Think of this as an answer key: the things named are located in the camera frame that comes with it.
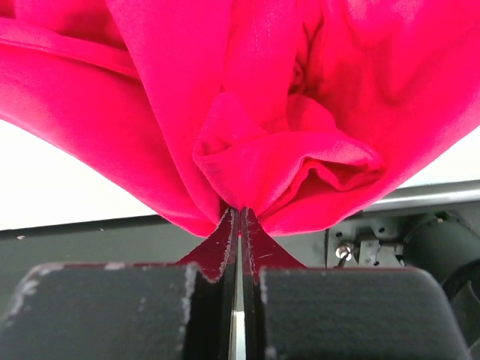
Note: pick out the red t shirt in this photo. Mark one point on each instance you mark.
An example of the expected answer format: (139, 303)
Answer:
(303, 111)

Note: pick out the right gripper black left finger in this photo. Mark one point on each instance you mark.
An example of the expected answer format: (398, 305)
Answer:
(129, 310)

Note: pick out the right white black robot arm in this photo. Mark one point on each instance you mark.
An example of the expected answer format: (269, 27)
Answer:
(441, 246)

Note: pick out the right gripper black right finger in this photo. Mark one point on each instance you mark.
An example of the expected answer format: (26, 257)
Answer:
(295, 312)

